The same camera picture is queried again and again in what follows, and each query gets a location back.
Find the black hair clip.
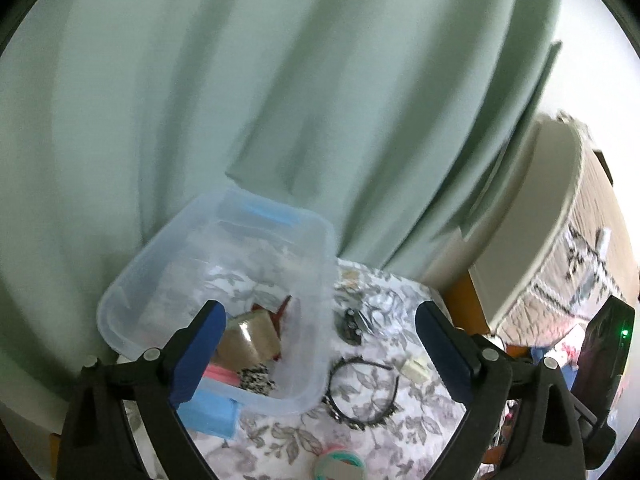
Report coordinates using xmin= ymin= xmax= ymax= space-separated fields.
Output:
xmin=337 ymin=309 xmax=362 ymax=347

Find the gold brown small box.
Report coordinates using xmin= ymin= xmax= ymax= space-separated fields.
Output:
xmin=212 ymin=310 xmax=281 ymax=372

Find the green curtain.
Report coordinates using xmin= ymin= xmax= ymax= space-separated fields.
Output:
xmin=1 ymin=0 xmax=560 ymax=403

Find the floral grey table cloth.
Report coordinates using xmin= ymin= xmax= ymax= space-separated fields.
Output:
xmin=190 ymin=260 xmax=464 ymax=479

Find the blue bin latch handle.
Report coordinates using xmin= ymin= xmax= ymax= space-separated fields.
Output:
xmin=177 ymin=390 xmax=241 ymax=440

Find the quilted beige bed cover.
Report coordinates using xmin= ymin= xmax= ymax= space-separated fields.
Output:
xmin=493 ymin=122 xmax=639 ymax=347

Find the pink hair roller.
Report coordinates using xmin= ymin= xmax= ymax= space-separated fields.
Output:
xmin=203 ymin=364 xmax=241 ymax=387

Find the clear plastic storage bin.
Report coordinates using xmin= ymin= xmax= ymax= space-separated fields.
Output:
xmin=96 ymin=186 xmax=337 ymax=417

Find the black white patterned item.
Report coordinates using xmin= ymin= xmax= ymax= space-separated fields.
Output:
xmin=239 ymin=364 xmax=276 ymax=396

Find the small gold hair clip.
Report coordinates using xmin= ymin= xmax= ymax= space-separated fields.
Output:
xmin=399 ymin=358 xmax=430 ymax=385

